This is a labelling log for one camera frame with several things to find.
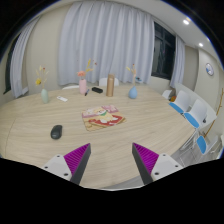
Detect white right curtain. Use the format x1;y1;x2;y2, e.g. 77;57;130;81
170;36;185;88

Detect white left curtain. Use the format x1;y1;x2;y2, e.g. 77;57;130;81
10;18;39;98

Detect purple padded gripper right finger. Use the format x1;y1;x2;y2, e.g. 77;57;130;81
132;143;182;185

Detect black computer mouse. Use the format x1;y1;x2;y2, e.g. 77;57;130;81
50;125;62;140

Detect white blue chair middle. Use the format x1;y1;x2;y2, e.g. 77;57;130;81
184;99;207;129

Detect white blue chair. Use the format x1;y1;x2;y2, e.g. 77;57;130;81
169;90;190;114
184;99;207;129
196;136;218;155

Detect pink vase with flowers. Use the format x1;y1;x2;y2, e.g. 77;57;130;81
77;59;95;95

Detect white remote control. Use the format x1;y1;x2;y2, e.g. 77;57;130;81
57;96;68;102

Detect dark window right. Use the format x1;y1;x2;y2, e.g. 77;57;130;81
152;23;176;80

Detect green vase with dried flowers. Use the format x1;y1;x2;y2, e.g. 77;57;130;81
35;66;49;104

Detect black case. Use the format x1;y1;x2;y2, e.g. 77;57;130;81
92;87;103;93

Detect white blue chair far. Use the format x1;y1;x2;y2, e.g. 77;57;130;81
169;90;190;114

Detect white blue chair near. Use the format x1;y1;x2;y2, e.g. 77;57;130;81
196;136;218;155

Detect round wall clock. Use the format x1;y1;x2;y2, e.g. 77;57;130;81
205;63;214;76

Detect tall copper bottle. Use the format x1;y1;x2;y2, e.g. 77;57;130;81
106;74;115;97

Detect blue vase with dried flowers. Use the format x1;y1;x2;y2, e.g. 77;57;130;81
127;65;137;99

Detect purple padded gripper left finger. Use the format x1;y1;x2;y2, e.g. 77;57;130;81
42;143;91;185

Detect large white centre curtain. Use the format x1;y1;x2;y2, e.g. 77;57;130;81
58;1;155;85

